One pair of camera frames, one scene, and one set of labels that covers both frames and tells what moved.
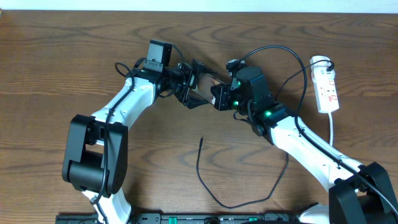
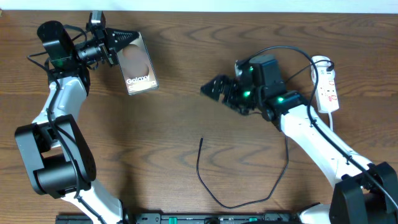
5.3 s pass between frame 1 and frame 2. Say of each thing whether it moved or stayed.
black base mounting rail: stayed
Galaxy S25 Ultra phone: moved
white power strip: stayed
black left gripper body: moved
